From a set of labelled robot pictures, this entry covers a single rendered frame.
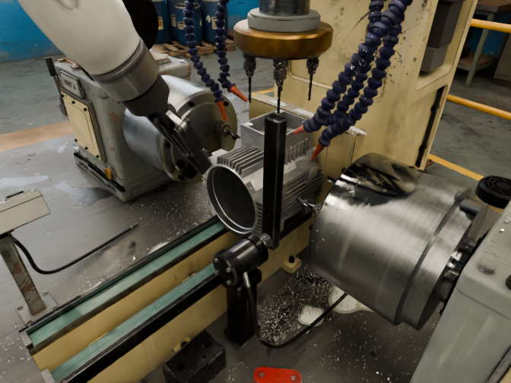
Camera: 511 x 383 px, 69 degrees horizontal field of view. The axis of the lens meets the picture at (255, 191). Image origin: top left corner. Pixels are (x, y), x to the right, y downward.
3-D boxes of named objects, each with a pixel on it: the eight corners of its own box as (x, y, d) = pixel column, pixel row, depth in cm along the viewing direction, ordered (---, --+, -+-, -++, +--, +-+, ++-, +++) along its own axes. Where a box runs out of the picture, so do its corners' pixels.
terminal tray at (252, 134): (276, 136, 88) (277, 108, 84) (312, 152, 82) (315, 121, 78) (239, 153, 81) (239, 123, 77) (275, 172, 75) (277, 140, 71)
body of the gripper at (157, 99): (168, 72, 56) (197, 113, 63) (138, 61, 61) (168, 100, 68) (134, 107, 54) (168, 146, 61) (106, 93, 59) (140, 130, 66)
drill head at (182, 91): (173, 130, 126) (163, 55, 112) (249, 170, 106) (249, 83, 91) (105, 156, 112) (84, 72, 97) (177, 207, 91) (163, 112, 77)
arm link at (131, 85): (119, 27, 56) (141, 58, 61) (75, 68, 54) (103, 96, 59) (152, 37, 51) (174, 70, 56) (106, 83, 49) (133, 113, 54)
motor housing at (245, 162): (262, 182, 99) (264, 117, 89) (319, 214, 89) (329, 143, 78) (204, 216, 88) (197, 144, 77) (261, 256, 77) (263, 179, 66)
